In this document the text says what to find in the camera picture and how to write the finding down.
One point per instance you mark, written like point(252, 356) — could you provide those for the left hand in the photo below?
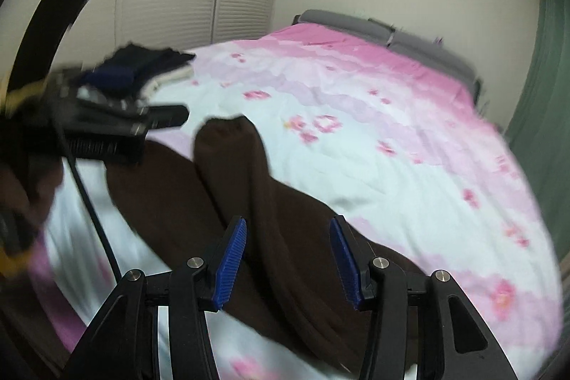
point(31, 172)

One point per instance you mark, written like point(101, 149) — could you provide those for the folded white garment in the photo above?
point(165, 78)

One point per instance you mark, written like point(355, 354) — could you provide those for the green curtain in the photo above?
point(539, 129)

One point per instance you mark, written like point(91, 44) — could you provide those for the dark brown corduroy pants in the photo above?
point(287, 289)

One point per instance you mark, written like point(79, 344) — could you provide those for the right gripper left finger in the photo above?
point(122, 341)

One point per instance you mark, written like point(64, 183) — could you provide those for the grey padded headboard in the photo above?
point(430, 54)

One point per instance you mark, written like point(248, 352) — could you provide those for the folded black garment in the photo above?
point(130, 68)

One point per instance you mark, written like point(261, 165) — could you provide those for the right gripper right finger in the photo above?
point(428, 316)

